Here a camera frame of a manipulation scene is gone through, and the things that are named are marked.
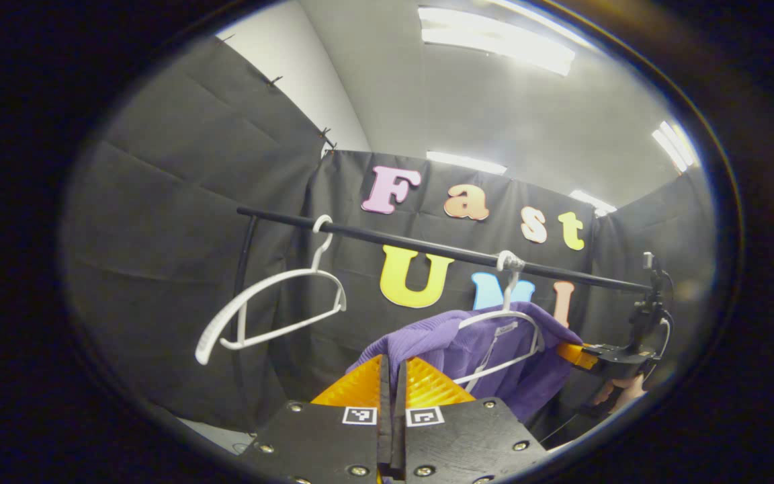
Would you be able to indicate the purple knit jacket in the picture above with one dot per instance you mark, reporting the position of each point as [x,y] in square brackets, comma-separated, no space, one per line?
[427,343]

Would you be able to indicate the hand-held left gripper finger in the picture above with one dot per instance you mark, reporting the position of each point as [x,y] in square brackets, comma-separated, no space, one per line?
[399,403]
[385,403]

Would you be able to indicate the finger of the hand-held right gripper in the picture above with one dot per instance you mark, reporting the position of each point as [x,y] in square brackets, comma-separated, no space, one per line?
[576,355]

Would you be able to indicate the white plastic hanger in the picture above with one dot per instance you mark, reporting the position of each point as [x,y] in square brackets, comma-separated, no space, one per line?
[509,296]
[259,286]

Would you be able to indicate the black metal clothes rack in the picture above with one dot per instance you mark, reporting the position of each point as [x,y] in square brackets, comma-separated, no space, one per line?
[387,235]

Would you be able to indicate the black backdrop cloth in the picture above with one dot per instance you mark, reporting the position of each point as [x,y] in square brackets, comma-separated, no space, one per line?
[179,222]

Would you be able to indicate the ceiling light panel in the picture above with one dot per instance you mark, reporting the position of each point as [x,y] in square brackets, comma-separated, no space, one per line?
[465,163]
[676,144]
[494,40]
[592,202]

